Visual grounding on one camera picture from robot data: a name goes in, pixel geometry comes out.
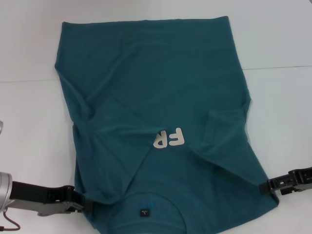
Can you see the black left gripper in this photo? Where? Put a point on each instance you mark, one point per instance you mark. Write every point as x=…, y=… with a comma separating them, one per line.
x=41, y=197

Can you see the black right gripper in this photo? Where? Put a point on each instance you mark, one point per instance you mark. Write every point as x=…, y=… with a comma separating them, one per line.
x=301, y=179

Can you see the teal blue printed t-shirt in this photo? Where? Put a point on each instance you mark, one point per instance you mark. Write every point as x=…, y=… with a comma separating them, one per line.
x=158, y=73

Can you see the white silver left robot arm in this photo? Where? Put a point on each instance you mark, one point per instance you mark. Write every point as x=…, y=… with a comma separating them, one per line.
x=5, y=190

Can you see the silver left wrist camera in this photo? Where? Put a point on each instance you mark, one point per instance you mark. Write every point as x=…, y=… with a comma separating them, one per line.
x=1, y=127

